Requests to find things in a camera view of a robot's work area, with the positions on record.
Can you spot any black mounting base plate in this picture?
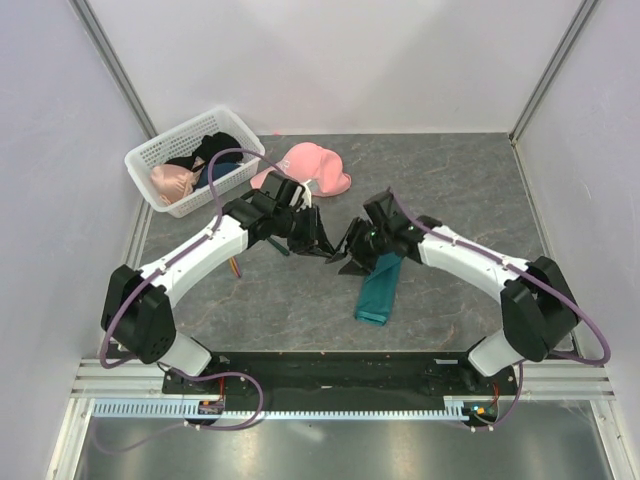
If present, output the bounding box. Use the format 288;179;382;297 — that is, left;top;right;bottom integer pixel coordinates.
163;351;517;400

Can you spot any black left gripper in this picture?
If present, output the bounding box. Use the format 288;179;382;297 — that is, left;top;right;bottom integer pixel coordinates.
274;205;335;260

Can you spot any navy cloth in basket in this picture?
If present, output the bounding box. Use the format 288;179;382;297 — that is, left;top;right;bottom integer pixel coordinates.
194;163;241;190

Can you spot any white plastic basket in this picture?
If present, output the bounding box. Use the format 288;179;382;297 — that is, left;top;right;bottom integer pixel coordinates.
124;106;265;218

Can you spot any aluminium frame rail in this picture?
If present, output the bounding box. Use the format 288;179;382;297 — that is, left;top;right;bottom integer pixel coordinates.
521;360;615;401

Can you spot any teal satin napkin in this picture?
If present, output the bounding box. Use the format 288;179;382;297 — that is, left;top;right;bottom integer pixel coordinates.
354;253;403;326

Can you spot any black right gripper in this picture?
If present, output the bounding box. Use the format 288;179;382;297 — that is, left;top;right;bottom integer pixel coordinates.
334;216;392;277

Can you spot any pink baseball cap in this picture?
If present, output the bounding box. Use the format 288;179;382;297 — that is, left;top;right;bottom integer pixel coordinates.
276;142;352;198

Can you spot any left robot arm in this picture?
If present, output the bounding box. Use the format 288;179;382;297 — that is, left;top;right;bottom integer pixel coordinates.
101;171;335;393

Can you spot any black cloth in basket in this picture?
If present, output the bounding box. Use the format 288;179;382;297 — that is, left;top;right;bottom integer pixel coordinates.
192;132;243;164

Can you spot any pink cloth in basket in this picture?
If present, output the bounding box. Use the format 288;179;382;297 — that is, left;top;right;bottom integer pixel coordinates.
150;164;200;205

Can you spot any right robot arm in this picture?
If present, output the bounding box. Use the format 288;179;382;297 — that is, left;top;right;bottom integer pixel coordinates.
330;190;580;394

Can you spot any light blue cable duct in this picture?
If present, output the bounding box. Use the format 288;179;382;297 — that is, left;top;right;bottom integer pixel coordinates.
92;398;469;421

